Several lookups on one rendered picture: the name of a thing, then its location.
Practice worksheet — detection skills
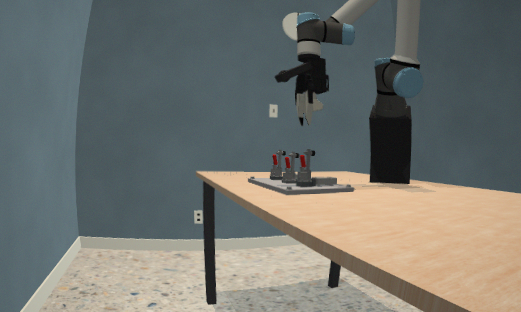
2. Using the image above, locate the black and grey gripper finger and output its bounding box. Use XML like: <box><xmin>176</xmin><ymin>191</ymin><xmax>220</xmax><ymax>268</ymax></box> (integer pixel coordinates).
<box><xmin>295</xmin><ymin>89</ymin><xmax>306</xmax><ymax>126</ymax></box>
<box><xmin>304</xmin><ymin>79</ymin><xmax>323</xmax><ymax>125</ymax></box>

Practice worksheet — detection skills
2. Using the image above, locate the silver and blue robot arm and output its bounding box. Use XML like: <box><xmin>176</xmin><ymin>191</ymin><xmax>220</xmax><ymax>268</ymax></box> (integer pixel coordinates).
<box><xmin>275</xmin><ymin>0</ymin><xmax>423</xmax><ymax>117</ymax></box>

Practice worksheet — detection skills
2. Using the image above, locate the red-handled toggle clamp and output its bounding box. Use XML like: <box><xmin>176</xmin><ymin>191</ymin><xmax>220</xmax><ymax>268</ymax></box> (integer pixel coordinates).
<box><xmin>296</xmin><ymin>149</ymin><xmax>315</xmax><ymax>187</ymax></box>

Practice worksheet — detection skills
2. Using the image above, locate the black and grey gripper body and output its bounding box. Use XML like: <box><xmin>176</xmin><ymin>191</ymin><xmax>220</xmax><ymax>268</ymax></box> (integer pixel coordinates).
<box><xmin>296</xmin><ymin>54</ymin><xmax>329</xmax><ymax>94</ymax></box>

